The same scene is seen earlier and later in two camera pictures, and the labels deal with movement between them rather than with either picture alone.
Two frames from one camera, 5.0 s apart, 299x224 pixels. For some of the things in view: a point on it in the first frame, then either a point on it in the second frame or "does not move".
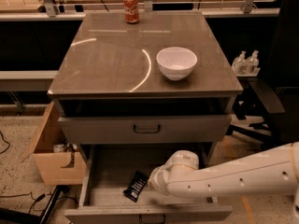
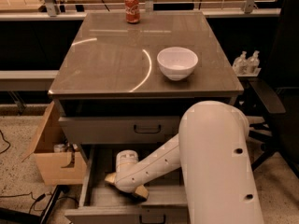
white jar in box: (59, 147) does not move
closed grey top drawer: (141, 130) does not move
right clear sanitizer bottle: (252, 63) does not move
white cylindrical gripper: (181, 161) -> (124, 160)
